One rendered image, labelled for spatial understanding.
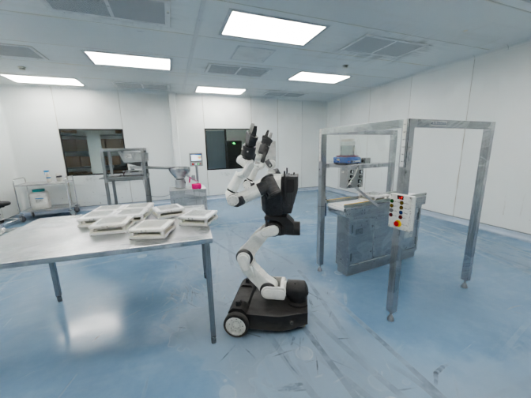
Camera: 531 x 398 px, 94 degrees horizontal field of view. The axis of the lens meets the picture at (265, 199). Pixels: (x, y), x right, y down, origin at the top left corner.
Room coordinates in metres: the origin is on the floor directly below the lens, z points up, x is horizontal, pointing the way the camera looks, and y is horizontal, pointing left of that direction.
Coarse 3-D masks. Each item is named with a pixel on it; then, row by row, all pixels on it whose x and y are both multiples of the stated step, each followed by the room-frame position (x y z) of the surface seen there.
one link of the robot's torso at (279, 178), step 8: (280, 176) 1.83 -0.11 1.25; (288, 176) 1.83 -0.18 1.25; (296, 176) 1.83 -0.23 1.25; (280, 184) 1.79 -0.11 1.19; (288, 184) 1.82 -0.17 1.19; (296, 184) 1.81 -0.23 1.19; (288, 192) 1.82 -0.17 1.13; (296, 192) 1.81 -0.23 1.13; (264, 200) 1.83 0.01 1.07; (272, 200) 1.82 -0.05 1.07; (280, 200) 1.81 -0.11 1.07; (288, 200) 1.82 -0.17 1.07; (264, 208) 1.85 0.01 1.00; (272, 208) 1.83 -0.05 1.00; (280, 208) 1.82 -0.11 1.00; (288, 208) 1.82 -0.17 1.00
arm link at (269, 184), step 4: (272, 176) 1.70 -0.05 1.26; (264, 180) 1.69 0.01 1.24; (268, 180) 1.68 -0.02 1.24; (272, 180) 1.68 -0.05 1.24; (256, 184) 1.69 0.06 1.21; (260, 184) 1.68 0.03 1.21; (264, 184) 1.67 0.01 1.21; (268, 184) 1.67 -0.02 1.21; (272, 184) 1.67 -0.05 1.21; (276, 184) 1.68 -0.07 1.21; (260, 188) 1.66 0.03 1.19; (264, 188) 1.66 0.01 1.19; (268, 188) 1.67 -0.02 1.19; (272, 188) 1.66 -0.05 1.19; (276, 188) 1.66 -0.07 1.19; (260, 192) 1.66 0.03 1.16; (264, 192) 1.67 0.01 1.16; (268, 192) 1.67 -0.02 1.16; (272, 192) 1.65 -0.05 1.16
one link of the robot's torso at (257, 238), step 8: (264, 224) 2.01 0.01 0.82; (256, 232) 1.91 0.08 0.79; (264, 232) 1.85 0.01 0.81; (272, 232) 1.84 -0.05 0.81; (248, 240) 1.92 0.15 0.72; (256, 240) 1.89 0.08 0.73; (264, 240) 1.86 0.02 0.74; (240, 248) 1.97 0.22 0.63; (248, 248) 1.91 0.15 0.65; (256, 248) 1.90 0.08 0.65
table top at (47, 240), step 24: (72, 216) 2.28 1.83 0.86; (0, 240) 1.67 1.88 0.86; (24, 240) 1.66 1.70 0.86; (48, 240) 1.65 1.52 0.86; (72, 240) 1.64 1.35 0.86; (96, 240) 1.63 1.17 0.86; (120, 240) 1.62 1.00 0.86; (144, 240) 1.61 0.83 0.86; (168, 240) 1.60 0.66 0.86; (192, 240) 1.59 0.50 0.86; (0, 264) 1.29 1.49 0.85; (24, 264) 1.32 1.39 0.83
